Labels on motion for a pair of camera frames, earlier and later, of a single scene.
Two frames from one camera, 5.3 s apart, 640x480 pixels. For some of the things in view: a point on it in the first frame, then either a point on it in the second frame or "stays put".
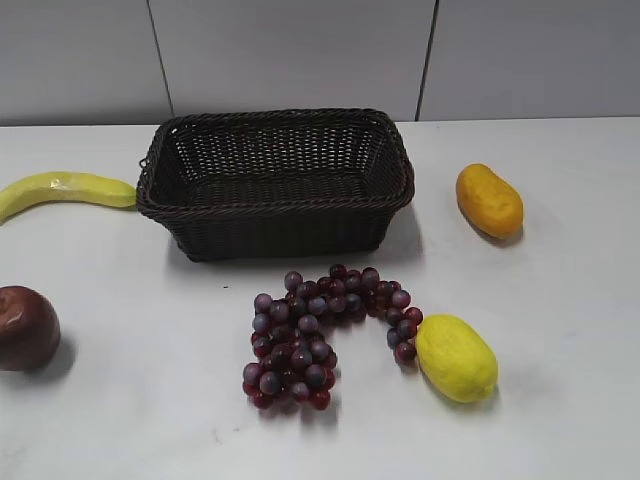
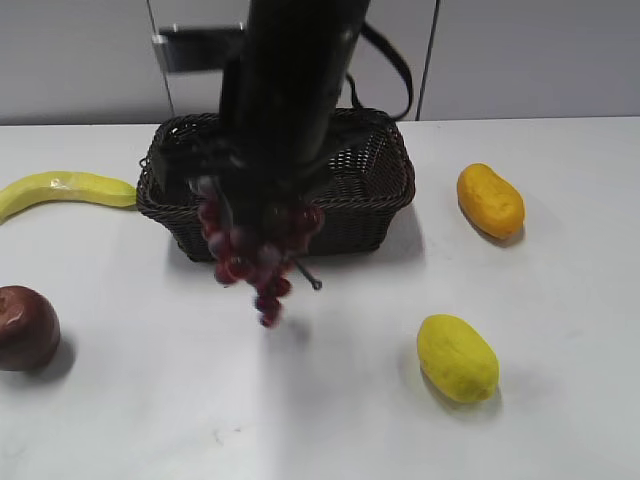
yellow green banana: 65,187 stays put
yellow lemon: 456,359 stays put
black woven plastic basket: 277,184 stays put
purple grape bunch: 292,359 -> 258,248
